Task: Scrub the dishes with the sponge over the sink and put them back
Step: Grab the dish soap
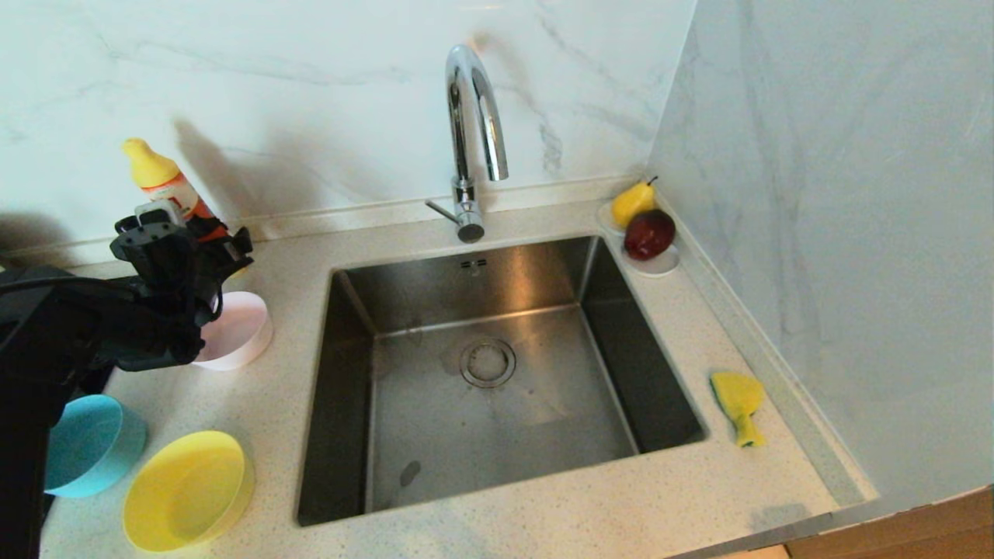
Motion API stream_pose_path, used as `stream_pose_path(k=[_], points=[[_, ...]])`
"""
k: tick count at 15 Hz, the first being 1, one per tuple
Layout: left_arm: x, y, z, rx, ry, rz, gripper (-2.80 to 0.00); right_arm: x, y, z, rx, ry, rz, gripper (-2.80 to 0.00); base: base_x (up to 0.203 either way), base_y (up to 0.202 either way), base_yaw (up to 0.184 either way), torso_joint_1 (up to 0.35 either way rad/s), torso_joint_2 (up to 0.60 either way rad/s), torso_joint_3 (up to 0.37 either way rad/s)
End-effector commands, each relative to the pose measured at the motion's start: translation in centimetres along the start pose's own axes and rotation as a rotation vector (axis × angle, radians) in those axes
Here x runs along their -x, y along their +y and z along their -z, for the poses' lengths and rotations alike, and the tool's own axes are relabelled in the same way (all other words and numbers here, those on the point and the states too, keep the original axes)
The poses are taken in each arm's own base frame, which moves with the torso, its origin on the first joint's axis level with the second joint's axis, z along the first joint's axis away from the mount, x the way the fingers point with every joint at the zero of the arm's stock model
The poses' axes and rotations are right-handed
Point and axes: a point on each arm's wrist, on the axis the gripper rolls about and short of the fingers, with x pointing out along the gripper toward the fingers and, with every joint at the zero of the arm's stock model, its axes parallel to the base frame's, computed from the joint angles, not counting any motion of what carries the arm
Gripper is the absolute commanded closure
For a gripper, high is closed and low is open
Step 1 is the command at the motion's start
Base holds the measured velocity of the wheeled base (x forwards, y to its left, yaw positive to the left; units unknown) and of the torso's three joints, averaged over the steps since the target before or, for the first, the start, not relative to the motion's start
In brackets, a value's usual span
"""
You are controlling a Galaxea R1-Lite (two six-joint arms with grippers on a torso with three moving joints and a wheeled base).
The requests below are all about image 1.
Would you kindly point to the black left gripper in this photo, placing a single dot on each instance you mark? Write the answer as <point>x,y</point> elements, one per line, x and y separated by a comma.
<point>182,287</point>

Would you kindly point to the orange dish soap bottle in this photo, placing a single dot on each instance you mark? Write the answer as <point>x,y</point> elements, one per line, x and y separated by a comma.
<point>151,167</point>

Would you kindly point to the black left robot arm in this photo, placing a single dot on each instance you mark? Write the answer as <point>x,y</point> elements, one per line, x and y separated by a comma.
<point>46,334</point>

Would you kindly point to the stainless steel sink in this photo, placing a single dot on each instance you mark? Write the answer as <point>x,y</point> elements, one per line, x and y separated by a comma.
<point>435,435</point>

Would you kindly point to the round metal sink drain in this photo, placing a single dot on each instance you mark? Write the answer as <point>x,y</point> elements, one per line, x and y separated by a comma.
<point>488,363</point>

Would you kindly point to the yellow green sponge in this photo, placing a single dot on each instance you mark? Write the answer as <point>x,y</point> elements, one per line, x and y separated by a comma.
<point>738,392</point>

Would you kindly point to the pink plastic bowl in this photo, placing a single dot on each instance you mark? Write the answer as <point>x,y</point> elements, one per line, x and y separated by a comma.
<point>242,328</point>

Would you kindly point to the blue plastic bowl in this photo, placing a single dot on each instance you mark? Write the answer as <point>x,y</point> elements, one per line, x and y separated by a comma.
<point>101,446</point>

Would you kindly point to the chrome gooseneck faucet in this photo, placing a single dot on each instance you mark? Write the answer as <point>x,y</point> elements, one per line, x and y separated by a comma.
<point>463,155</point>

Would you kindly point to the yellow plastic bowl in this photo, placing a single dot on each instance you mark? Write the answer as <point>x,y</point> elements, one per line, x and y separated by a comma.
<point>185,493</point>

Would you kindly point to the yellow pear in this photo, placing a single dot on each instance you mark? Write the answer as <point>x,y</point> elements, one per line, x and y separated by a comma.
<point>630,204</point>

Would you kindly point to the dark red apple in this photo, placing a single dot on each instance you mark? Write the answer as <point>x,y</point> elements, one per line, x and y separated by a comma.
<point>648,234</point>

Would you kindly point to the small white saucer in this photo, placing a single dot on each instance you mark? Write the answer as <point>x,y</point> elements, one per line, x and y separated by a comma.
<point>662,268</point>

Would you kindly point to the left wrist camera unit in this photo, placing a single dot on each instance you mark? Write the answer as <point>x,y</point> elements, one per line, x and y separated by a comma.
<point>159,213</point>

